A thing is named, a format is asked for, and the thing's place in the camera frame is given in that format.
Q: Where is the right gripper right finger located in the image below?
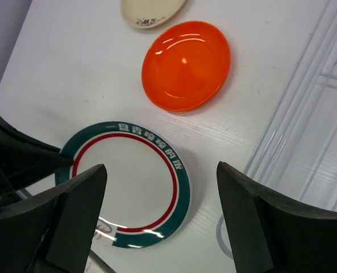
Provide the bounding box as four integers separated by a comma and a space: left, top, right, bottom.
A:
217, 162, 337, 272

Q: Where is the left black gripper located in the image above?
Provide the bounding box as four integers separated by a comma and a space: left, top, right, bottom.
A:
0, 116, 73, 206

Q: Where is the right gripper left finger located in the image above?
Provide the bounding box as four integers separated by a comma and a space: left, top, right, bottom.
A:
0, 164, 107, 272

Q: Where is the white plate teal red rim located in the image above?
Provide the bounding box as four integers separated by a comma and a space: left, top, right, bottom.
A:
55, 121, 192, 249

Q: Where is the orange plate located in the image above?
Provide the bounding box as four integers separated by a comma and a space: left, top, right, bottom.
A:
141, 20, 231, 111

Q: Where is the cream plate black brush mark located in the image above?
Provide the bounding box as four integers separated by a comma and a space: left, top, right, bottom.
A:
120, 0, 186, 29

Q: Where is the white wire dish rack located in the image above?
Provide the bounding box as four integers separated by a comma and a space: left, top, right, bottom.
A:
215, 0, 337, 258

